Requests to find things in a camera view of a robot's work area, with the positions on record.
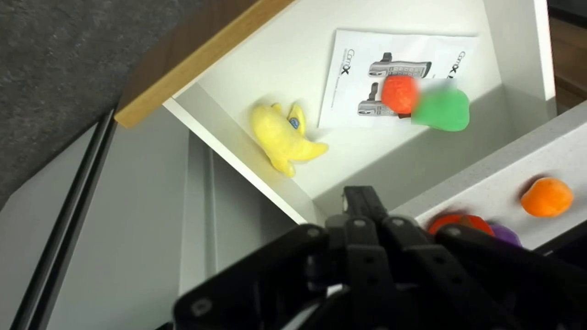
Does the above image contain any purple plush toy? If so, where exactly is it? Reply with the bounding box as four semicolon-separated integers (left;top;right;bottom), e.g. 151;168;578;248
488;223;523;248

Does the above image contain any yellow plush toy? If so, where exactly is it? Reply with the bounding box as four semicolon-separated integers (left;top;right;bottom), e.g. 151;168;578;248
248;100;330;180

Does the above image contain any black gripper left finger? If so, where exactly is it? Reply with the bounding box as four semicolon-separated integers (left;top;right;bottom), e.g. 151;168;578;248
173;186;393;330

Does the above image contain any green plush toy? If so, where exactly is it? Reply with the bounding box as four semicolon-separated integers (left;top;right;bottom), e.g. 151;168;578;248
411;87;473;135

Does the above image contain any red plush tomato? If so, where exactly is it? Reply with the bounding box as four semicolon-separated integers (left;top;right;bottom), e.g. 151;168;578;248
426;212;495;239

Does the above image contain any wooden drawer with metal handle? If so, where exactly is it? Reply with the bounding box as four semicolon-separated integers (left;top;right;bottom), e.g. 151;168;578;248
114;0;558;226

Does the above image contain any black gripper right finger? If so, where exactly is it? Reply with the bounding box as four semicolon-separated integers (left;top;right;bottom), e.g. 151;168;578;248
363;186;587;330

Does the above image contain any white side-by-side refrigerator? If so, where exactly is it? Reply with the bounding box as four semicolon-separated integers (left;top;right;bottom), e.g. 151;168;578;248
0;109;191;330

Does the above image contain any white printed paper manual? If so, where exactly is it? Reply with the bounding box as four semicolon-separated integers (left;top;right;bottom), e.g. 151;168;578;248
317;28;481;133

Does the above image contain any orange plush toy fruit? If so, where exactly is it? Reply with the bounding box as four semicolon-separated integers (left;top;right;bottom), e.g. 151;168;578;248
519;177;576;221

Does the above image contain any red plush ball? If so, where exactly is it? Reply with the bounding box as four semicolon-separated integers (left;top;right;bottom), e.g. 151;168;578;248
380;74;422;118

